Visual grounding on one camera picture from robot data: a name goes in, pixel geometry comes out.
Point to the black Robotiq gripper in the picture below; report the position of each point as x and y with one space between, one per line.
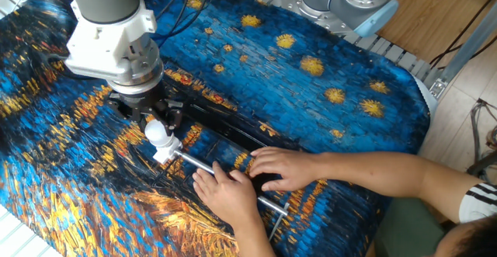
137 98

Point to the white light bulb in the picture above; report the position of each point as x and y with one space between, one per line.
157 133

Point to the black C-clamp with silver screw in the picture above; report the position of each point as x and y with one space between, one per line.
221 127

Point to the person's right forearm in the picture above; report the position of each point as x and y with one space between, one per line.
388 173

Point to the person's left forearm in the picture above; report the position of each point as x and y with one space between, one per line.
254 241

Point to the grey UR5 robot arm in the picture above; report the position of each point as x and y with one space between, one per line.
112 32

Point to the person's left hand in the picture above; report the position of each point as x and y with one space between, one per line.
229 199

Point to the person's right hand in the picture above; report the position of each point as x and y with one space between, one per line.
291 167

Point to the starry night print tablecloth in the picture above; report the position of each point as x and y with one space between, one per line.
272 94

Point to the green trousers leg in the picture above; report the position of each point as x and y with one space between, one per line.
404 230

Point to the white shirt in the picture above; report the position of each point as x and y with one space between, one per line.
479 202

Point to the person's head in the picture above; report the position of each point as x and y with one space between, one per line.
470 239

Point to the aluminium frame beam with bracket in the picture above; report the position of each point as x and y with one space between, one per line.
466 51

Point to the dark chair leg frame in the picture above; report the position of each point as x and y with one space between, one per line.
481 167

